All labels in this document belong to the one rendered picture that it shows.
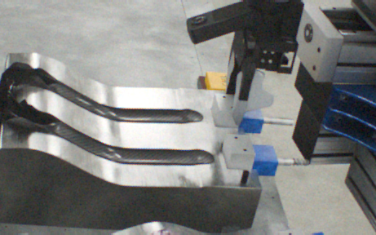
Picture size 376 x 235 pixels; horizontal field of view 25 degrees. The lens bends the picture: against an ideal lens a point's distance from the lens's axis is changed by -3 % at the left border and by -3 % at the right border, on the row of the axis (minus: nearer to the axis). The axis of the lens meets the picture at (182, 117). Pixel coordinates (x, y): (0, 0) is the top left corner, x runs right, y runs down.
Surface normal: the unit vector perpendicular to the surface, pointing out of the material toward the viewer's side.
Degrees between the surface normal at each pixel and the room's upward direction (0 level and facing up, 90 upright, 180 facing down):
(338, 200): 0
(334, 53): 90
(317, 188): 0
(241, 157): 90
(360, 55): 90
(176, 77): 0
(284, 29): 90
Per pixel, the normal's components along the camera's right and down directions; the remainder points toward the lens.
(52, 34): 0.16, -0.83
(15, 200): 0.13, 0.55
